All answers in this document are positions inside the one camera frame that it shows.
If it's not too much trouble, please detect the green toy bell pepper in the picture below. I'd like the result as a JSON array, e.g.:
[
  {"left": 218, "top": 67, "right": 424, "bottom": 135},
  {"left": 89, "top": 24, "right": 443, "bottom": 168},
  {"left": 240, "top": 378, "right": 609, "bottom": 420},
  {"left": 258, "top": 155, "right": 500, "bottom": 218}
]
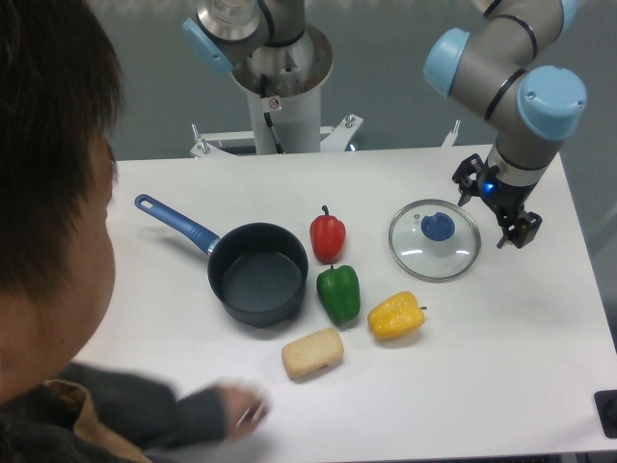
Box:
[{"left": 316, "top": 265, "right": 361, "bottom": 324}]

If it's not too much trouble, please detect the yellow toy bell pepper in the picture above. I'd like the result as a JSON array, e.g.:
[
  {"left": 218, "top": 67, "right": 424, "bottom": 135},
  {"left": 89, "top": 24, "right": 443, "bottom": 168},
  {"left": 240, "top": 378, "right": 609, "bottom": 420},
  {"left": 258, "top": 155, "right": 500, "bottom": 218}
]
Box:
[{"left": 367, "top": 291, "right": 425, "bottom": 340}]

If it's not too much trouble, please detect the grey pole at right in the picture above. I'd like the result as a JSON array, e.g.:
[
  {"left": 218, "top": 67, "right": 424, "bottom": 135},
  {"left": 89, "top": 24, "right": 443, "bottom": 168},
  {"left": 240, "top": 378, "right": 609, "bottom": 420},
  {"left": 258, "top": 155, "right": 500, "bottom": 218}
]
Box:
[{"left": 587, "top": 203, "right": 617, "bottom": 256}]

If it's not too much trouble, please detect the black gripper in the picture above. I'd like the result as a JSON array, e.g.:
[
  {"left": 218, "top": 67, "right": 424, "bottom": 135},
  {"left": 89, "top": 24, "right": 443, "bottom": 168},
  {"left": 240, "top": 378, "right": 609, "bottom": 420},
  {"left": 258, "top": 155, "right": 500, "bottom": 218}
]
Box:
[{"left": 452, "top": 153, "right": 543, "bottom": 249}]

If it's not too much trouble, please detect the beige toy bread block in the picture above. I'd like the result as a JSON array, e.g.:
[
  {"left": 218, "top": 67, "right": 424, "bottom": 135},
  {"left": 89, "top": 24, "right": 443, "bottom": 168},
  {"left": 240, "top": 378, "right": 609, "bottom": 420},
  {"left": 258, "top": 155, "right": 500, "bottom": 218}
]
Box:
[{"left": 282, "top": 328, "right": 345, "bottom": 380}]

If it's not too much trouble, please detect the person head dark hair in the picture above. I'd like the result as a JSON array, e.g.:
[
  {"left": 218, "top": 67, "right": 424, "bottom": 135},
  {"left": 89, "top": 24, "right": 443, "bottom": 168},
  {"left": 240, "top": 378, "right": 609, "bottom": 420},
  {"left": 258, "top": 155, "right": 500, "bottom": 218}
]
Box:
[{"left": 1, "top": 1, "right": 123, "bottom": 401}]

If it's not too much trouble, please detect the glass lid blue knob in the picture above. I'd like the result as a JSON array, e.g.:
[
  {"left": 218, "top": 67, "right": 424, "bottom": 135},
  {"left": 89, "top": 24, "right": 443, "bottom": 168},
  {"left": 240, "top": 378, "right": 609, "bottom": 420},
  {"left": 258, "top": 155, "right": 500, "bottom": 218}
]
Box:
[{"left": 388, "top": 199, "right": 481, "bottom": 283}]

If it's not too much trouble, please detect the red toy bell pepper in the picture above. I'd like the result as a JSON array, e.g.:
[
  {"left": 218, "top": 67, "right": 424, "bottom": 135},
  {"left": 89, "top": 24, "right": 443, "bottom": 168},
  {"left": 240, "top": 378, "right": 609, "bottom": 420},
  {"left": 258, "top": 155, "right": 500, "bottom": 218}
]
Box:
[{"left": 309, "top": 204, "right": 346, "bottom": 264}]

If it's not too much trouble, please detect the person right forearm dark sleeve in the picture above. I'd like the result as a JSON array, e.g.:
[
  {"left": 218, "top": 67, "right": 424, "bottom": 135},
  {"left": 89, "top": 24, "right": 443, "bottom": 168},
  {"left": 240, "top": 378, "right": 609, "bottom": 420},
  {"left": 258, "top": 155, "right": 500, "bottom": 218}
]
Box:
[{"left": 138, "top": 387, "right": 228, "bottom": 449}]

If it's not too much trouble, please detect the dark saucepan blue handle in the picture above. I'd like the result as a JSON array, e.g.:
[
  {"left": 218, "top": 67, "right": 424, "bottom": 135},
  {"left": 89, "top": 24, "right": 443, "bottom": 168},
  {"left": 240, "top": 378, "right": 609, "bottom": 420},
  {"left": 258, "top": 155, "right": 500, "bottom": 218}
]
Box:
[{"left": 134, "top": 194, "right": 309, "bottom": 328}]

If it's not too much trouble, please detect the black device at table edge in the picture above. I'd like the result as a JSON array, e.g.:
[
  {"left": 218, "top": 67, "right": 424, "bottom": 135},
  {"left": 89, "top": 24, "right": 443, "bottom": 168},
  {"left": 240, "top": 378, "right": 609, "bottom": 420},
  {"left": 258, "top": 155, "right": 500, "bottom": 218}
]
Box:
[{"left": 594, "top": 390, "right": 617, "bottom": 439}]

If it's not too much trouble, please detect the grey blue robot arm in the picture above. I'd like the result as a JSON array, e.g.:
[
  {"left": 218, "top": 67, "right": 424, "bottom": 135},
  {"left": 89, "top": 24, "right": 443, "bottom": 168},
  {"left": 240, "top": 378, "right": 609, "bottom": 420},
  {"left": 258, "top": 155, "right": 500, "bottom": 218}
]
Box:
[{"left": 182, "top": 1, "right": 587, "bottom": 247}]

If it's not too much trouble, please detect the person right hand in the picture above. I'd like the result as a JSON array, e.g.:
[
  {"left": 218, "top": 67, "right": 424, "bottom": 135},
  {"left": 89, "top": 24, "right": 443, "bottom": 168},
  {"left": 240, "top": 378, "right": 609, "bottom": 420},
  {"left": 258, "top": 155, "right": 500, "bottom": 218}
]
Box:
[{"left": 215, "top": 383, "right": 270, "bottom": 440}]

